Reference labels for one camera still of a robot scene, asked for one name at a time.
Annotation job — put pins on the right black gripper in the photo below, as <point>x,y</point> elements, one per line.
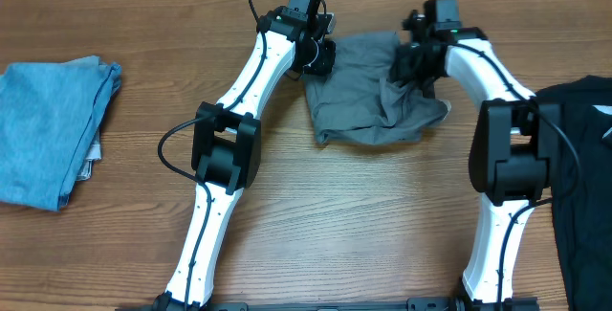
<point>407,67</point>

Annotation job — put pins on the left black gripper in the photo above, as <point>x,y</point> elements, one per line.
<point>325,63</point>

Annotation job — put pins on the grey shorts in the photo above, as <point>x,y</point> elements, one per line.
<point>360,103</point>

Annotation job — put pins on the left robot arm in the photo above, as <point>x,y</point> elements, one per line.
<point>227,136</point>

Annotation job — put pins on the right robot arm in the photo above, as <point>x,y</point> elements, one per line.
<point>513,155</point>

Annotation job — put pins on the black shirt with white print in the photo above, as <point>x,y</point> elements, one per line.
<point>582,216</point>

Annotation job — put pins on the folded blue denim garment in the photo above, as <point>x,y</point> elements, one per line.
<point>50,118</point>

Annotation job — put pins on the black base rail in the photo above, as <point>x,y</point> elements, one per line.
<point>412,304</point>

